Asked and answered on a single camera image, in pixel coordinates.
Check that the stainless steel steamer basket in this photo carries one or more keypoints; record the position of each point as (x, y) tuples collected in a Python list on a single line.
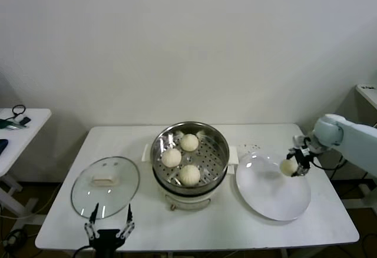
[(221, 149)]

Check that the white side table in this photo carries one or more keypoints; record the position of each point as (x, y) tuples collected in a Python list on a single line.
[(35, 128)]

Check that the cream electric cooking pot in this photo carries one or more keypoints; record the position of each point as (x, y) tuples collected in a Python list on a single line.
[(188, 203)]

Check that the white steamed baozi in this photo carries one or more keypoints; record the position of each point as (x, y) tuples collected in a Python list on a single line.
[(288, 166), (189, 142), (171, 157), (190, 175)]

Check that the small black device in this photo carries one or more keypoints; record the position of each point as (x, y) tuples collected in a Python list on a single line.
[(26, 120)]

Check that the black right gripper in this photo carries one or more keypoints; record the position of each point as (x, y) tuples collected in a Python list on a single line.
[(304, 156)]

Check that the white round plate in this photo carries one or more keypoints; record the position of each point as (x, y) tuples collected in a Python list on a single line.
[(271, 193)]

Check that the round glass pot lid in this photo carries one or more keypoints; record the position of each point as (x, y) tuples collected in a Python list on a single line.
[(88, 199)]

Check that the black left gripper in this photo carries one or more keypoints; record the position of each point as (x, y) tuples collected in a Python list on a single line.
[(104, 240)]

